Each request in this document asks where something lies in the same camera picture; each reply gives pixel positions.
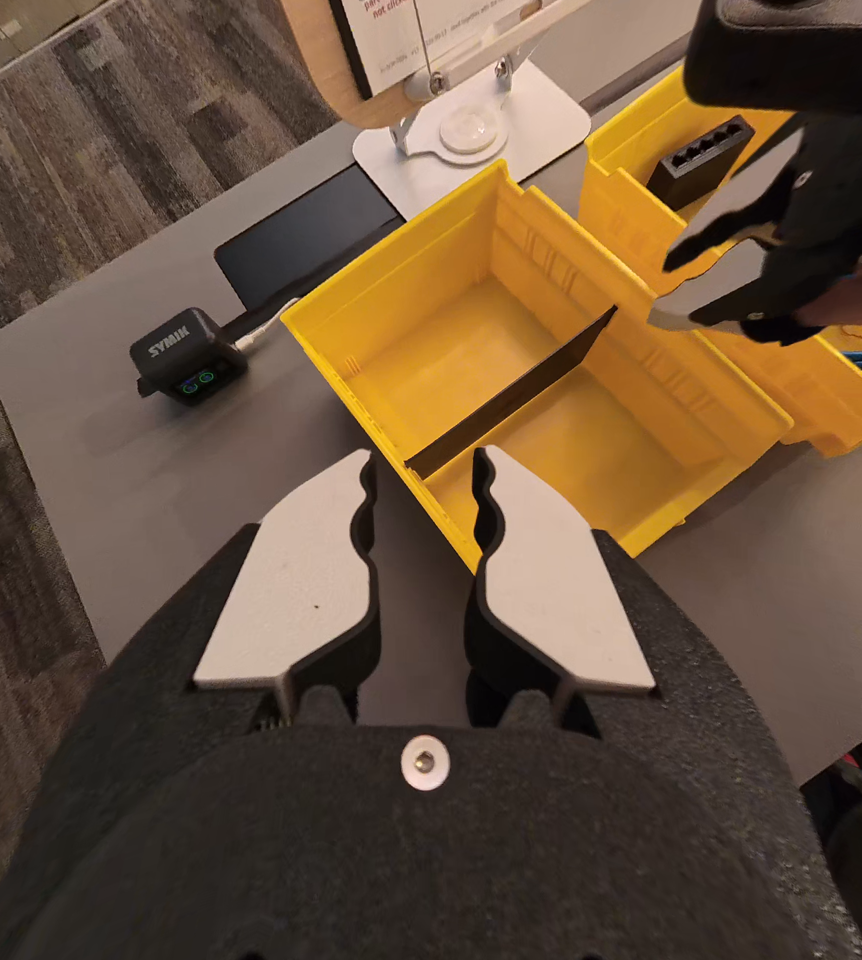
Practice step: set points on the yellow bin with divider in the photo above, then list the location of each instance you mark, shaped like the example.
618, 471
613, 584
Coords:
813, 390

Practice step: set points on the small black device box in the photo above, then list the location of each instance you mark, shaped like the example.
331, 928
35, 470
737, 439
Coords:
175, 345

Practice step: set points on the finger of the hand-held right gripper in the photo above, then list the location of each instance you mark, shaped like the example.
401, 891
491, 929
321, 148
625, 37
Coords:
746, 221
708, 289

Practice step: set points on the black ethernet switch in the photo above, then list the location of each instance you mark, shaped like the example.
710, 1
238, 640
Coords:
690, 184

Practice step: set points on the white stand base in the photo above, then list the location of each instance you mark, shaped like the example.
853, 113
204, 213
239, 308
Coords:
536, 112

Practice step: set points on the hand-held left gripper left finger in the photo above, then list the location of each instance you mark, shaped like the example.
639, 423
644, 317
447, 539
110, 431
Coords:
288, 600

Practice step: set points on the black bin divider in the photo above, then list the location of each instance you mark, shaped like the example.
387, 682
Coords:
521, 390

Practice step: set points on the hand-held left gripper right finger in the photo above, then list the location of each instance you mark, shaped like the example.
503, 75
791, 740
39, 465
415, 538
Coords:
566, 600

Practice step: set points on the yellow plastic bin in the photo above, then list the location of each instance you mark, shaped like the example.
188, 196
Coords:
438, 360

